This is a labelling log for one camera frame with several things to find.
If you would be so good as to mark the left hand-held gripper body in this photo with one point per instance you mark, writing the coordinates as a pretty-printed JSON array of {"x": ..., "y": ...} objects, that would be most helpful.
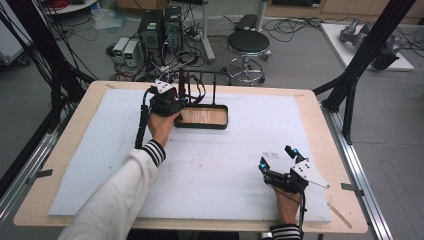
[{"x": 164, "y": 100}]

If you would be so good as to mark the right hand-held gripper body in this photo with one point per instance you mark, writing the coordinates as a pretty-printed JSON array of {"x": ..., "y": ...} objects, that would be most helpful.
[{"x": 301, "y": 175}]

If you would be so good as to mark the black rack with wooden tray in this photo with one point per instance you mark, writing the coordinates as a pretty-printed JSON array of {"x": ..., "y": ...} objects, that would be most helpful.
[{"x": 205, "y": 116}]

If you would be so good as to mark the person's left hand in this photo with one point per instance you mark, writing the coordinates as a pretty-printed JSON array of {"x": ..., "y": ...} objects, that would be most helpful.
[{"x": 162, "y": 128}]

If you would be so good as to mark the person's right hand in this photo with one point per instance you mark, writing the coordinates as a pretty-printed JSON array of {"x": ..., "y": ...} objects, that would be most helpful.
[{"x": 287, "y": 206}]

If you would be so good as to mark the computer tower and boxes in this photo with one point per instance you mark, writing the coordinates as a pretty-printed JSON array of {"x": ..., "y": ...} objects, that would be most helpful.
[{"x": 193, "y": 60}]

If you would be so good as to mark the white foam mat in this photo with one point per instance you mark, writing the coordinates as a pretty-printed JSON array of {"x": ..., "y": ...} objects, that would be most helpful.
[{"x": 216, "y": 166}]

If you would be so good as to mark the thin wooden stick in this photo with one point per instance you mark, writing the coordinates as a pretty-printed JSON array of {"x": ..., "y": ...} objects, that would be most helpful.
[{"x": 340, "y": 215}]

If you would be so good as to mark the white power supply unit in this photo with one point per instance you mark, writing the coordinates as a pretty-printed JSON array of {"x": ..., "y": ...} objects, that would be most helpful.
[
  {"x": 119, "y": 48},
  {"x": 131, "y": 53}
]

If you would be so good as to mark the black computer tower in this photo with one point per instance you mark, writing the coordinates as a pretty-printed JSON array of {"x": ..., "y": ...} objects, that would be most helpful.
[
  {"x": 173, "y": 28},
  {"x": 150, "y": 35}
]

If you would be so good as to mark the grey metal stand leg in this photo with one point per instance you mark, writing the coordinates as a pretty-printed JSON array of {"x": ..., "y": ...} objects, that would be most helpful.
[{"x": 206, "y": 33}]

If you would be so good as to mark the black round stool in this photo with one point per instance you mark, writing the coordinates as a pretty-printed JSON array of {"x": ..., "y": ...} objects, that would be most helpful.
[{"x": 248, "y": 41}]

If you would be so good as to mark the flat black box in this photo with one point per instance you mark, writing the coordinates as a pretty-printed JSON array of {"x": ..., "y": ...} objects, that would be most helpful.
[{"x": 246, "y": 22}]

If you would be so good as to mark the clear plastic bag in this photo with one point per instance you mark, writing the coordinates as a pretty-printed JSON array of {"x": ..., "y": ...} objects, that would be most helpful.
[{"x": 108, "y": 18}]

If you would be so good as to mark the white floor board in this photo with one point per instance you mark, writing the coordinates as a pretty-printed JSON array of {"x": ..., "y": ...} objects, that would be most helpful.
[{"x": 336, "y": 40}]

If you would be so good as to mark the white round table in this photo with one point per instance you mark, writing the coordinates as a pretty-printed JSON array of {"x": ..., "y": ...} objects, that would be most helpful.
[{"x": 71, "y": 6}]

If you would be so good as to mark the grey metal bracket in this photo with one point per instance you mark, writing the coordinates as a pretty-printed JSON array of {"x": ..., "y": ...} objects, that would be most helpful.
[
  {"x": 351, "y": 189},
  {"x": 40, "y": 175}
]

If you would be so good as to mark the aluminium frame rail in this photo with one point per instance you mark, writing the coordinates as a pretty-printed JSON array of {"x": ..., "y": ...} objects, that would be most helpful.
[
  {"x": 23, "y": 166},
  {"x": 360, "y": 173}
]

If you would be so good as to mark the black metal frame post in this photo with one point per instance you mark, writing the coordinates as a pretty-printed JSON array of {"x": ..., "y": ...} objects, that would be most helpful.
[
  {"x": 366, "y": 50},
  {"x": 50, "y": 50}
]

